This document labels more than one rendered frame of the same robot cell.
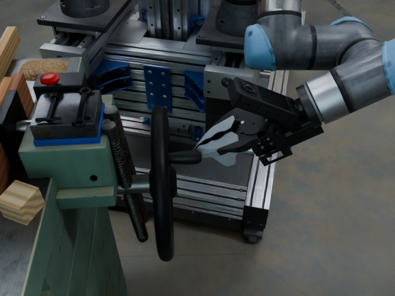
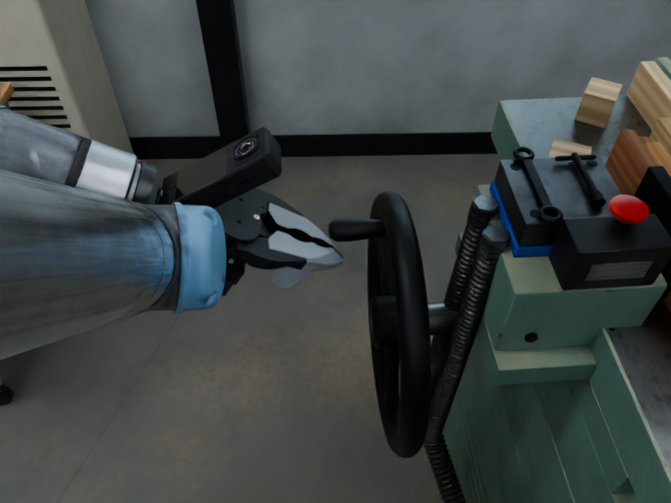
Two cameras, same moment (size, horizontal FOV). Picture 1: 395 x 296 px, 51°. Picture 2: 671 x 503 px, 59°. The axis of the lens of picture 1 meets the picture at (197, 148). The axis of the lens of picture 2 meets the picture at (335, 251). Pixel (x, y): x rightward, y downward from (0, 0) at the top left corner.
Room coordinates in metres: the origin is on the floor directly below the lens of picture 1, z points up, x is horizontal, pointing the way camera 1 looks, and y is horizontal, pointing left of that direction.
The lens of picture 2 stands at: (0.90, 0.00, 1.35)
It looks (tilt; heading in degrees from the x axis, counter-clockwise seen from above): 48 degrees down; 180
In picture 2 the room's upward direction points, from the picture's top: straight up
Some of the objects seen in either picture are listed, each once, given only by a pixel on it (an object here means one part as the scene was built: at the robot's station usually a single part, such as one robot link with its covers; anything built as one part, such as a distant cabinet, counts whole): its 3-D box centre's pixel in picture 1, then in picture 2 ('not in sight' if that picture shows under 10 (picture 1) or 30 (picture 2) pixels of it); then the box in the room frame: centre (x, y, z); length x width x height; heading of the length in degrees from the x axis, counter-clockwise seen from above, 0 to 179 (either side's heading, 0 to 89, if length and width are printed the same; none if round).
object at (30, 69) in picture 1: (42, 66); not in sight; (0.76, 0.33, 0.91); 0.10 x 0.07 x 0.02; 94
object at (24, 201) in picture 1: (20, 202); (565, 167); (0.38, 0.26, 0.92); 0.04 x 0.04 x 0.04; 68
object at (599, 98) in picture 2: not in sight; (598, 102); (0.26, 0.33, 0.92); 0.04 x 0.04 x 0.04; 61
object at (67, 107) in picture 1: (67, 105); (574, 213); (0.53, 0.21, 0.99); 0.13 x 0.11 x 0.06; 4
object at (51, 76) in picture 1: (49, 78); (628, 209); (0.55, 0.24, 1.02); 0.03 x 0.03 x 0.01
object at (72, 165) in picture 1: (74, 140); (552, 261); (0.52, 0.21, 0.91); 0.15 x 0.14 x 0.09; 4
